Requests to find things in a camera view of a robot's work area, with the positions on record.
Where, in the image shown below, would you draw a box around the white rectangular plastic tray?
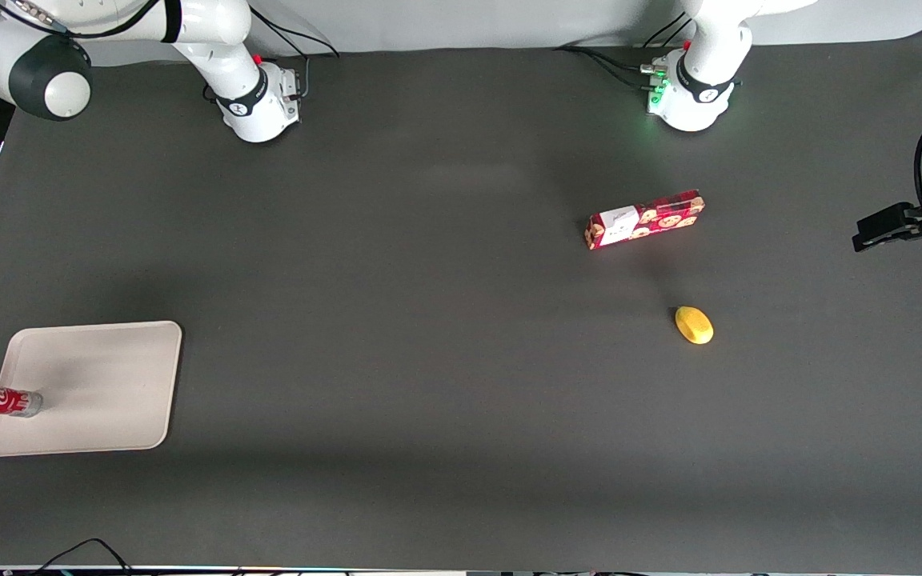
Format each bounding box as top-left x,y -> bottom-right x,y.
0,320 -> 183,458

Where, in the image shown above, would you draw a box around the yellow lemon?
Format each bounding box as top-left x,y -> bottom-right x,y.
674,306 -> 715,346

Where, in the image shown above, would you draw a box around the red cookie box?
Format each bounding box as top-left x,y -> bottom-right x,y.
584,189 -> 706,251

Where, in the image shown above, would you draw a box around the black left arm base cables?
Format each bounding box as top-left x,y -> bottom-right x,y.
555,10 -> 694,90

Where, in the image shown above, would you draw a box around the black arm base cables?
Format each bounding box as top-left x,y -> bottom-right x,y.
249,6 -> 342,101
555,10 -> 694,90

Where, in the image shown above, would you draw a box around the black right arm base cables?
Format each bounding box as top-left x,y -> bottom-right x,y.
249,6 -> 342,101

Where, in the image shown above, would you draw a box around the black thin cable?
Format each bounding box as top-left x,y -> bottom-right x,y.
31,538 -> 135,576

